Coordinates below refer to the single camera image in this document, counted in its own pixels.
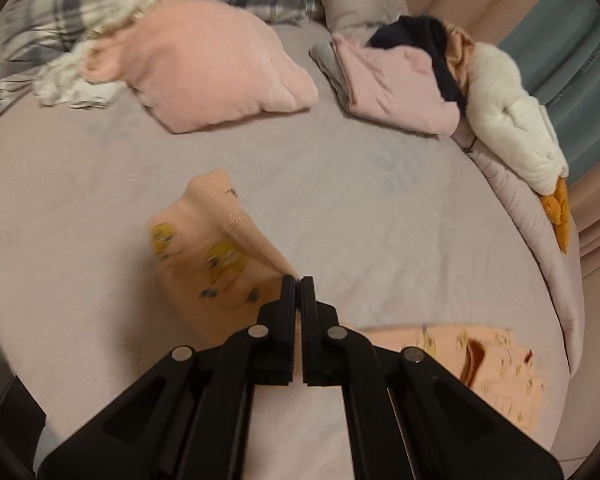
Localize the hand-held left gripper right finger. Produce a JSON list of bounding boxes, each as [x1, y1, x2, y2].
[[299, 275, 564, 480]]

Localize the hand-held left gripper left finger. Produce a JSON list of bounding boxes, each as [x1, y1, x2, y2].
[[36, 275, 300, 480]]

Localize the peach printed baby pants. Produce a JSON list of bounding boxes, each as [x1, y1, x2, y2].
[[147, 170, 301, 328]]

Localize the peach printed baby top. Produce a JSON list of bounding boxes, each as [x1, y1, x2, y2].
[[352, 324, 546, 428]]

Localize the folded pink garment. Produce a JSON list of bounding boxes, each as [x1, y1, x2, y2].
[[330, 32, 462, 137]]

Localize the grey folded cloth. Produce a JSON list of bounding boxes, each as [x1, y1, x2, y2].
[[309, 40, 353, 111]]

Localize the pink pillow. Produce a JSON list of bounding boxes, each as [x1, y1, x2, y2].
[[82, 0, 319, 134]]

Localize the white goose plush toy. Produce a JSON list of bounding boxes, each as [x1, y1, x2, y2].
[[462, 42, 573, 253]]

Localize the dark navy garment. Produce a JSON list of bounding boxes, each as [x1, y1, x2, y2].
[[367, 15, 468, 113]]

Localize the peach satin cloth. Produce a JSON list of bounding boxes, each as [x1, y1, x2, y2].
[[442, 21, 481, 96]]

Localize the white crumpled cloth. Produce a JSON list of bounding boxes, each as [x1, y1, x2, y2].
[[32, 0, 158, 110]]

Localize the teal curtain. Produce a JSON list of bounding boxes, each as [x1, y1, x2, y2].
[[497, 0, 600, 186]]

